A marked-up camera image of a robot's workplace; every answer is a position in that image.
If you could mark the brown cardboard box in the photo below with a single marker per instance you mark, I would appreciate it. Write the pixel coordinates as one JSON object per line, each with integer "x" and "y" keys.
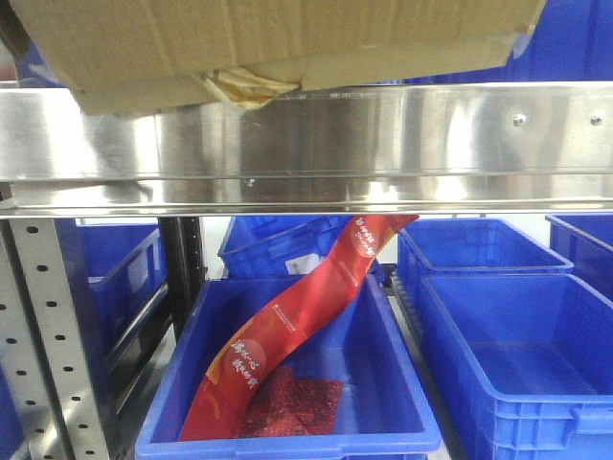
{"x": 133, "y": 56}

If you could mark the blue bin left shelf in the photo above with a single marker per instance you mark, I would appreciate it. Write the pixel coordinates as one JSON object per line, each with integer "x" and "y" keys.
{"x": 125, "y": 265}

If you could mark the stainless steel shelf beam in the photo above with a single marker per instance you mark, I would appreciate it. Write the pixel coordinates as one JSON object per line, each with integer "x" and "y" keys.
{"x": 431, "y": 149}

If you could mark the perforated steel shelf upright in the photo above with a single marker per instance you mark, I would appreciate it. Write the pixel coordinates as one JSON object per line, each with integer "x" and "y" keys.
{"x": 51, "y": 348}

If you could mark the tilted blue bin rear centre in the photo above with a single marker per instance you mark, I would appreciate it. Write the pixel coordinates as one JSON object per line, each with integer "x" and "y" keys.
{"x": 278, "y": 245}

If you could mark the blue bin rear right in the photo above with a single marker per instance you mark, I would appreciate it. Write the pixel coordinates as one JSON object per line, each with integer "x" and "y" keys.
{"x": 457, "y": 246}

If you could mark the red glitter sheet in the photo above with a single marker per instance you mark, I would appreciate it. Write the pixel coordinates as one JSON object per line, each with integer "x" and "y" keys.
{"x": 286, "y": 405}

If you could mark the blue bin with red banner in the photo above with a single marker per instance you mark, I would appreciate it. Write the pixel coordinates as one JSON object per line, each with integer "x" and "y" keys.
{"x": 383, "y": 412}

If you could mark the long red paper banner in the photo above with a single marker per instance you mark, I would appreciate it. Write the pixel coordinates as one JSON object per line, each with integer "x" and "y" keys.
{"x": 284, "y": 324}

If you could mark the blue bin front right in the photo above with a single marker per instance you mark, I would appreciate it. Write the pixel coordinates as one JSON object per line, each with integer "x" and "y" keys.
{"x": 523, "y": 362}

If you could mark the blue bin far right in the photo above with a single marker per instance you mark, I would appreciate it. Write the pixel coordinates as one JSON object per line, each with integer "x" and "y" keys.
{"x": 586, "y": 241}

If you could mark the blue bin upper left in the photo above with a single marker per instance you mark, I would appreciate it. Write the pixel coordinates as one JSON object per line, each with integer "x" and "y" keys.
{"x": 33, "y": 71}

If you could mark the blue bin upper right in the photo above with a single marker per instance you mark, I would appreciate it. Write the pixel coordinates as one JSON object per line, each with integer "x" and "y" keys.
{"x": 571, "y": 42}

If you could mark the black shelf post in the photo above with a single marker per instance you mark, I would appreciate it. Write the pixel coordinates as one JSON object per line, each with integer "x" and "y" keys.
{"x": 186, "y": 266}

